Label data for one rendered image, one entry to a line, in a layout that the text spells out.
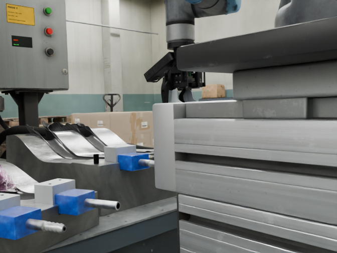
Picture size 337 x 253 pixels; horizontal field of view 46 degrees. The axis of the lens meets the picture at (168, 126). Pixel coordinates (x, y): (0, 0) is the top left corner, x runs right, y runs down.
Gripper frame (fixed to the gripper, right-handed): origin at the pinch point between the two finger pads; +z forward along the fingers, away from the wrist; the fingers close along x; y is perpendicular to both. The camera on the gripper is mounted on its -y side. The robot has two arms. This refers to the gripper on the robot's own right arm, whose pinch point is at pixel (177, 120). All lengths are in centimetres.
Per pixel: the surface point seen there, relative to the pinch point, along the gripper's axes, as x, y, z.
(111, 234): -39.1, 21.2, 16.0
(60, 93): 356, -658, -38
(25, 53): -6, -73, -25
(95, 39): 448, -658, -157
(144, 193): -25.6, 14.5, 12.8
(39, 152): -34.6, -9.4, 5.3
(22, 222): -56, 27, 9
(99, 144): -17.7, -10.8, 5.1
